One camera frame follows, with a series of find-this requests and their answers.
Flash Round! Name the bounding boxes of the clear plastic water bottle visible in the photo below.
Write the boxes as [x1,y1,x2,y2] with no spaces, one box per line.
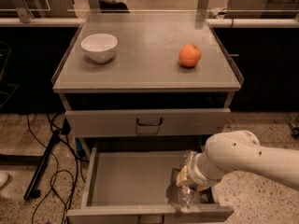
[177,151,196,210]

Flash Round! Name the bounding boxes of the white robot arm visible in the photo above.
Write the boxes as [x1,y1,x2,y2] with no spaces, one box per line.
[176,130,299,190]

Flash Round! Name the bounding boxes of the open middle drawer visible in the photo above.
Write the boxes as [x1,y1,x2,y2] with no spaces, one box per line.
[67,147,234,224]

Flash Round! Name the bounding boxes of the grey drawer cabinet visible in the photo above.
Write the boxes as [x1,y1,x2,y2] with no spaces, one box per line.
[51,10,245,224]

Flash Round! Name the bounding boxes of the closed top drawer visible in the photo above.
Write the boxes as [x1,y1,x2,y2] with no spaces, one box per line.
[65,108,231,137]

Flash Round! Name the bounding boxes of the orange fruit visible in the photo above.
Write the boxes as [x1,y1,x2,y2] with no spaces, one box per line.
[178,43,202,68]

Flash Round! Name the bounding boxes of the black floor stand bar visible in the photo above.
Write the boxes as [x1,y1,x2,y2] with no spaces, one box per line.
[23,130,60,201]

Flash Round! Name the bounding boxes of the white ceramic bowl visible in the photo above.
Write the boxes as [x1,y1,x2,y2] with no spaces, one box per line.
[80,34,118,63]

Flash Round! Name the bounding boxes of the black floor cables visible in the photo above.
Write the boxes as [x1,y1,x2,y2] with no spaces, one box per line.
[25,112,90,224]

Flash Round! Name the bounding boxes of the white rail counter edge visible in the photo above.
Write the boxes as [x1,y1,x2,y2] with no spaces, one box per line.
[0,18,299,28]

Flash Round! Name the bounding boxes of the grey metal post left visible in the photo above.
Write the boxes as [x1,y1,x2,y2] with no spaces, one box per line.
[12,0,33,23]

